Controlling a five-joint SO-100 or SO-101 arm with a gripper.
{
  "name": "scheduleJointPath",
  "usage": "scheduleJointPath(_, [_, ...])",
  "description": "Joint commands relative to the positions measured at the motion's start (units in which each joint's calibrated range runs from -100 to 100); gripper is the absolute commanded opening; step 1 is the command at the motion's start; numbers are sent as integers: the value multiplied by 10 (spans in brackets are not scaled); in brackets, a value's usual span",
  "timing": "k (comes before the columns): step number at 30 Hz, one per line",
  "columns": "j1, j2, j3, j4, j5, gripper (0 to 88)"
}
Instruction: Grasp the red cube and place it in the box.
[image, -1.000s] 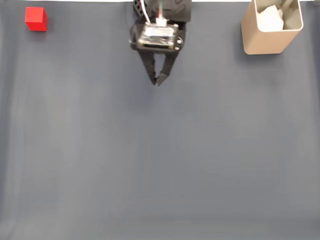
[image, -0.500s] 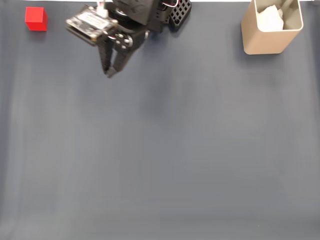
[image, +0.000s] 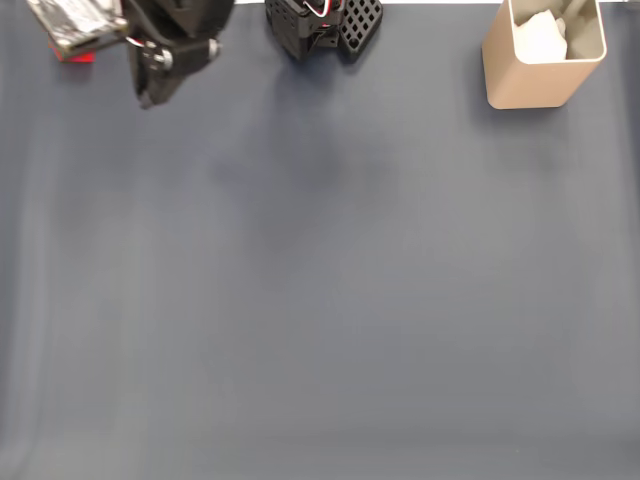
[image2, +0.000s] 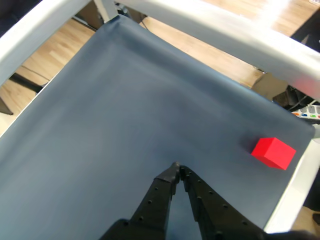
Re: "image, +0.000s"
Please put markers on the red cube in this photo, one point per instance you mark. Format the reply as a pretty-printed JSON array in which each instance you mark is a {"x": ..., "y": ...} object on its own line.
[{"x": 75, "y": 57}]

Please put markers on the beige rounded box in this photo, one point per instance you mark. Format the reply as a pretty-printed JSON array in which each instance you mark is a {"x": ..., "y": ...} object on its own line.
[{"x": 525, "y": 85}]

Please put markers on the dark grey mat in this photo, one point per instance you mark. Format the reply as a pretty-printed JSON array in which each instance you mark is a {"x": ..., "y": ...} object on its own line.
[{"x": 320, "y": 300}]

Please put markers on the white crumpled paper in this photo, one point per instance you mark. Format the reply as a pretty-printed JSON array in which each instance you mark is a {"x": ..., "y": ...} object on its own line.
[{"x": 540, "y": 40}]

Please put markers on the camera circuit board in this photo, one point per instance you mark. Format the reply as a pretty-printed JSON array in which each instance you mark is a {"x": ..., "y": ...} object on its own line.
[{"x": 75, "y": 20}]

